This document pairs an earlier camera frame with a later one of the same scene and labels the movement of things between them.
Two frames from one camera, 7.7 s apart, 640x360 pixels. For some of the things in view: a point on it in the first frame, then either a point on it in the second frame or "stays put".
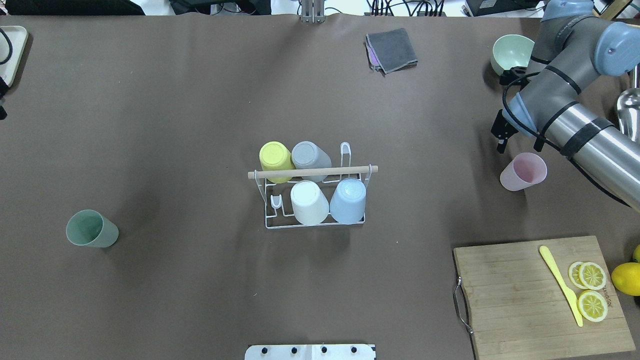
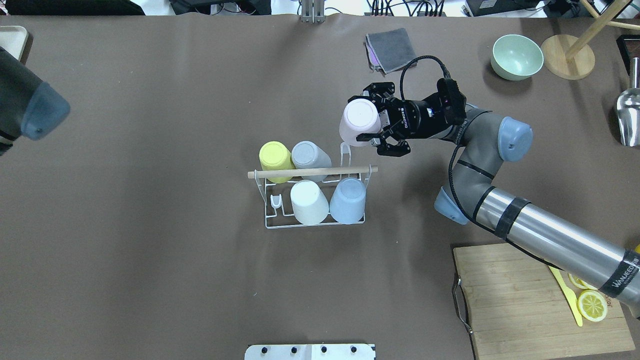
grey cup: (307, 154) stays put
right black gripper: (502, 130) -> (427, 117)
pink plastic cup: (524, 170) -> (360, 116)
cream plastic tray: (19, 35) stays put
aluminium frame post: (312, 11) stays put
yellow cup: (274, 155) stays put
